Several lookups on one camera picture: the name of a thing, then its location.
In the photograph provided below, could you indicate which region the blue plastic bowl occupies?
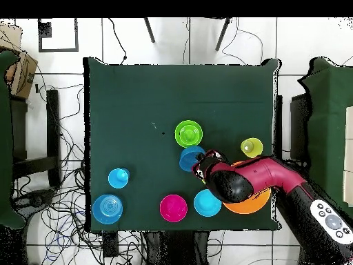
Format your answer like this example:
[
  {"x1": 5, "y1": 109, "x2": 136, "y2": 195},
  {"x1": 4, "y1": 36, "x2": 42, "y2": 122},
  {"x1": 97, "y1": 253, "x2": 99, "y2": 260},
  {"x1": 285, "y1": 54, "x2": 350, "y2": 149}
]
[
  {"x1": 92, "y1": 194, "x2": 124, "y2": 225},
  {"x1": 179, "y1": 145, "x2": 206, "y2": 173}
]

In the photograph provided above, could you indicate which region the green plastic cup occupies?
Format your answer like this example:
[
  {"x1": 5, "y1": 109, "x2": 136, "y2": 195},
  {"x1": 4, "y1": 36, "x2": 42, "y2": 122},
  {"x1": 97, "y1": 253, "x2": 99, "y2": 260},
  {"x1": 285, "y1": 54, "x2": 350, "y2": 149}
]
[{"x1": 180, "y1": 125, "x2": 197, "y2": 144}]

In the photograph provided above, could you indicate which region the green plastic bowl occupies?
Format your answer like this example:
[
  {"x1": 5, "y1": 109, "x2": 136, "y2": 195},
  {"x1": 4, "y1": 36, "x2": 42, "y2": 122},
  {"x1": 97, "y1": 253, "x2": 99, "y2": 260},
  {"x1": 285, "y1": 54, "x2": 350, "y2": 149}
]
[{"x1": 174, "y1": 119, "x2": 203, "y2": 149}]

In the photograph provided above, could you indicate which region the cyan plastic bowl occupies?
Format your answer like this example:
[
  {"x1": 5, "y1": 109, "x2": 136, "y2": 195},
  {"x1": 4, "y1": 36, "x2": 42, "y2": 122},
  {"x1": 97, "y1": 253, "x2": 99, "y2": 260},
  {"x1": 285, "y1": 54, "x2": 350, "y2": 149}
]
[{"x1": 193, "y1": 189, "x2": 223, "y2": 218}]

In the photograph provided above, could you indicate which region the large orange plastic bowl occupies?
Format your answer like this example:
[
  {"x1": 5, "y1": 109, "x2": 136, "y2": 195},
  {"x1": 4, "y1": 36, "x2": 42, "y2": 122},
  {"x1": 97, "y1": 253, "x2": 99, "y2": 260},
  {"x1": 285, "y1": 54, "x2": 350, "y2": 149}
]
[{"x1": 222, "y1": 161, "x2": 272, "y2": 215}]

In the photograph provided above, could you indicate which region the yellow plastic cup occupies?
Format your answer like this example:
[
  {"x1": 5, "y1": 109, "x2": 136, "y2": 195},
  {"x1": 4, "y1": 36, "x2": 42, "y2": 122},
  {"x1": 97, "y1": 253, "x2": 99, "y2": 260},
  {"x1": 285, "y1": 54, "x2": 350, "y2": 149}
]
[{"x1": 240, "y1": 137, "x2": 264, "y2": 159}]

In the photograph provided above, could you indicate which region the pink plastic bowl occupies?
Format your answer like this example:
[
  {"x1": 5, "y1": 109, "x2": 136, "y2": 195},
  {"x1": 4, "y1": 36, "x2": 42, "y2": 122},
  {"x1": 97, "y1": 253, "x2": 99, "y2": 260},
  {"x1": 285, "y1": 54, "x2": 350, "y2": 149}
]
[{"x1": 159, "y1": 194, "x2": 189, "y2": 224}]

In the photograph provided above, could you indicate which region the dark green tablecloth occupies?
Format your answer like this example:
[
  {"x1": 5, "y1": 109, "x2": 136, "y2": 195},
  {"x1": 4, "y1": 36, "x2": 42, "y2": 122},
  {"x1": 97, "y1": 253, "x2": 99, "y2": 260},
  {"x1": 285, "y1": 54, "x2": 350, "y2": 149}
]
[{"x1": 83, "y1": 57, "x2": 282, "y2": 233}]

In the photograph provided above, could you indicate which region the blue plastic cup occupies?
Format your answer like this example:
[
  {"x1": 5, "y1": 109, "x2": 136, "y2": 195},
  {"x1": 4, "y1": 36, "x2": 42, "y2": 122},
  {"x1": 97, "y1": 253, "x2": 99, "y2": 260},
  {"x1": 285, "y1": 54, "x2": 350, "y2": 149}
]
[{"x1": 108, "y1": 167, "x2": 130, "y2": 190}]

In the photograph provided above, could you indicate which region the black equipment cabinet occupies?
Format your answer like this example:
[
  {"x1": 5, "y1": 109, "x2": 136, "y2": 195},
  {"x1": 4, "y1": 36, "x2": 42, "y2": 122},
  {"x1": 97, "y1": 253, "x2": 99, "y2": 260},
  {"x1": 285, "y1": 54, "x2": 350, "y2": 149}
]
[{"x1": 290, "y1": 93, "x2": 311, "y2": 162}]

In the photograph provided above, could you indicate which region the black power adapter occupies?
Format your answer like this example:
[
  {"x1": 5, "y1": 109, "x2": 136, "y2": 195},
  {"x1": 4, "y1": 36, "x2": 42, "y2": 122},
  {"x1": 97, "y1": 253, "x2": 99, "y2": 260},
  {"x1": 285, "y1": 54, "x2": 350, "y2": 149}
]
[{"x1": 102, "y1": 232, "x2": 120, "y2": 258}]

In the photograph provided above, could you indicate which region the green cloth side table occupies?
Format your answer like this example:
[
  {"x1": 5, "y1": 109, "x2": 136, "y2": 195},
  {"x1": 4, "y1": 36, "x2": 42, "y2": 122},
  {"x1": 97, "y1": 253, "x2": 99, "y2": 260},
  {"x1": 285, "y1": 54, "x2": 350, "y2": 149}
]
[
  {"x1": 0, "y1": 50, "x2": 26, "y2": 230},
  {"x1": 297, "y1": 57, "x2": 353, "y2": 219}
]

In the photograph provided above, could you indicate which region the black tripod leg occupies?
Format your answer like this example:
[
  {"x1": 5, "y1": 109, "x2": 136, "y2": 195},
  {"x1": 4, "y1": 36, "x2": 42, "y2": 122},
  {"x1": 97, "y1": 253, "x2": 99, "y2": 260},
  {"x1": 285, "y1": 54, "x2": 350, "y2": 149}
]
[
  {"x1": 214, "y1": 17, "x2": 233, "y2": 52},
  {"x1": 143, "y1": 17, "x2": 156, "y2": 44}
]

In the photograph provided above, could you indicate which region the white box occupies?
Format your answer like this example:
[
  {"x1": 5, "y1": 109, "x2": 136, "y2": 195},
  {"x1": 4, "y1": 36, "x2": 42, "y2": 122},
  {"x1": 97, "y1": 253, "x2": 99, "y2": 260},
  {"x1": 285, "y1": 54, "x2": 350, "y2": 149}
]
[{"x1": 342, "y1": 106, "x2": 353, "y2": 208}]

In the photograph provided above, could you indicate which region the black knobbed floor stand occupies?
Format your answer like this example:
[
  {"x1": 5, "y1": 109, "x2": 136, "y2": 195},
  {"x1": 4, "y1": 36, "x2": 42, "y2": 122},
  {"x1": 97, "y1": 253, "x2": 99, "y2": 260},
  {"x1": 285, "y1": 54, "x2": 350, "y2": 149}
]
[{"x1": 28, "y1": 190, "x2": 54, "y2": 209}]

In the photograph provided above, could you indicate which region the brown cardboard box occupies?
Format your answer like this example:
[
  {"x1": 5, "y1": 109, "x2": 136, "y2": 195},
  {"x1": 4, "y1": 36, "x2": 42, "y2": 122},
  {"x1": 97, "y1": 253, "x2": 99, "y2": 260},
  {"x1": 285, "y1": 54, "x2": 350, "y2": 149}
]
[{"x1": 5, "y1": 50, "x2": 39, "y2": 100}]

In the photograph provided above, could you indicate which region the pale cardboard box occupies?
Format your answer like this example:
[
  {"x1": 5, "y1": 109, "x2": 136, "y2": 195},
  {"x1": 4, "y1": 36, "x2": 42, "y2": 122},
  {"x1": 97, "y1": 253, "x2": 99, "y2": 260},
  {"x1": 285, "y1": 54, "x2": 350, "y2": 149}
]
[{"x1": 0, "y1": 21, "x2": 23, "y2": 53}]

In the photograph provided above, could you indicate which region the black floor cable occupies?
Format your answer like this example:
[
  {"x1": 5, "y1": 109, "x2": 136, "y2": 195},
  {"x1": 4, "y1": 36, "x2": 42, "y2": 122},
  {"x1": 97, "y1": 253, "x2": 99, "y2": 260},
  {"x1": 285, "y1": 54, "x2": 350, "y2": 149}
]
[{"x1": 108, "y1": 17, "x2": 128, "y2": 65}]

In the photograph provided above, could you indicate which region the black bench frame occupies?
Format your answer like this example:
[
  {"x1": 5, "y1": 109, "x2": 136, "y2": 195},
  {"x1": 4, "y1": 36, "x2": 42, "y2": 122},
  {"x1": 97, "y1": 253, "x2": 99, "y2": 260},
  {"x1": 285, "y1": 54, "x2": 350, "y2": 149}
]
[{"x1": 10, "y1": 89, "x2": 61, "y2": 188}]

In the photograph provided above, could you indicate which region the black floor frame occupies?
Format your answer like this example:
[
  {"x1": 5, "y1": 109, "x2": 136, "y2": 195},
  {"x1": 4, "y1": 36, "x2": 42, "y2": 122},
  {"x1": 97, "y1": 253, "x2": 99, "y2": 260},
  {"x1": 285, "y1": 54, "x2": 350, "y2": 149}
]
[{"x1": 37, "y1": 17, "x2": 79, "y2": 52}]

